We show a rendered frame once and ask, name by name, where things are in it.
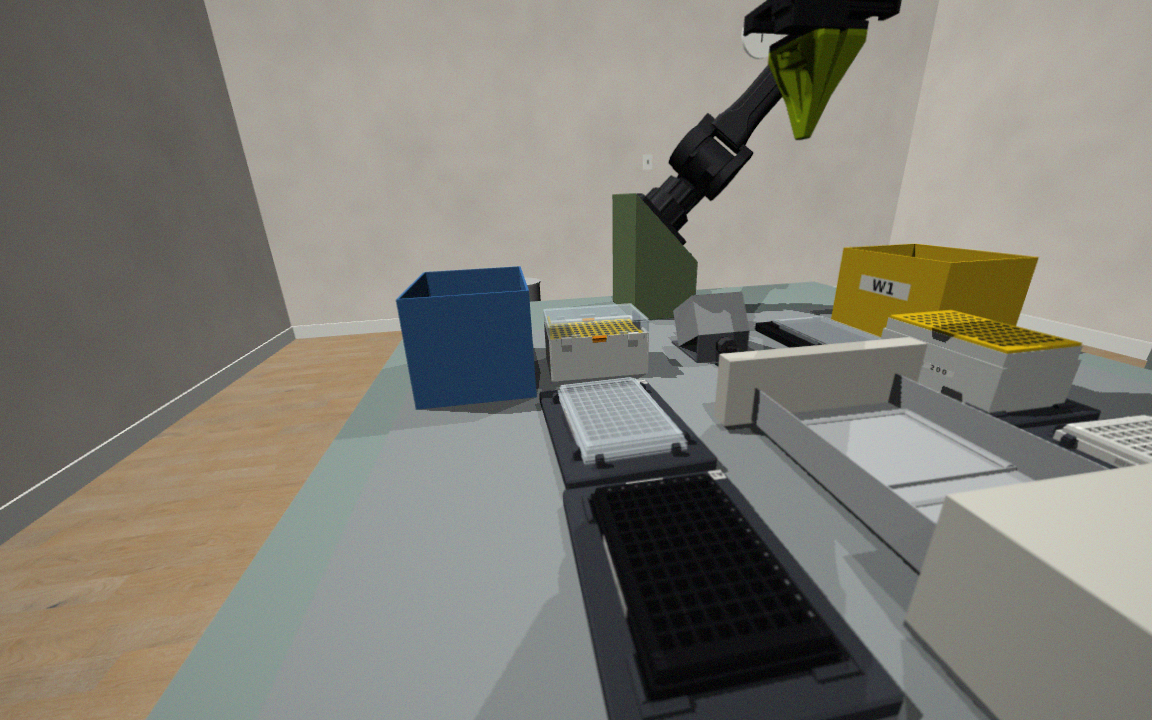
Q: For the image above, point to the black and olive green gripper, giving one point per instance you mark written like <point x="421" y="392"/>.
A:
<point x="821" y="45"/>

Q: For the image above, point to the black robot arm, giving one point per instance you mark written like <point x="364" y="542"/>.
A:
<point x="704" y="162"/>

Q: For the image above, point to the yellow open-top bin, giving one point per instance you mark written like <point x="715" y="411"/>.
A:
<point x="878" y="281"/>

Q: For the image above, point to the white multi-well plate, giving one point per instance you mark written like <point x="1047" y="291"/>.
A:
<point x="618" y="418"/>

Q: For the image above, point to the blue open-top bin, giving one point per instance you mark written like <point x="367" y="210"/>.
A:
<point x="471" y="348"/>

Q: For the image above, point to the pale grey bench mat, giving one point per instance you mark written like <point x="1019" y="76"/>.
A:
<point x="453" y="592"/>

